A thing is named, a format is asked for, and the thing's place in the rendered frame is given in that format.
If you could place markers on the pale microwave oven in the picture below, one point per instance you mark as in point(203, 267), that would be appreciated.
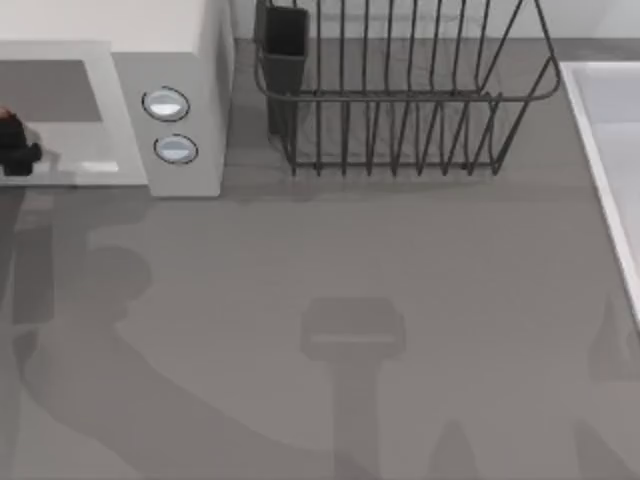
point(210, 125)

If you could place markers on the round silver microwave knob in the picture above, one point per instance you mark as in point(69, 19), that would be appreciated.
point(175, 149)
point(165, 104)

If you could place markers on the dark grey cutlery holder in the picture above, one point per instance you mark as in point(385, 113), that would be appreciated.
point(282, 45)

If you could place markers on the pale microwave door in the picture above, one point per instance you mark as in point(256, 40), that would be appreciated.
point(112, 130)

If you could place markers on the white sink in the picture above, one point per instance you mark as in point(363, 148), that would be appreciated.
point(607, 130)

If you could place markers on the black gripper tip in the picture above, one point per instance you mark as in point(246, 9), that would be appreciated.
point(14, 145)

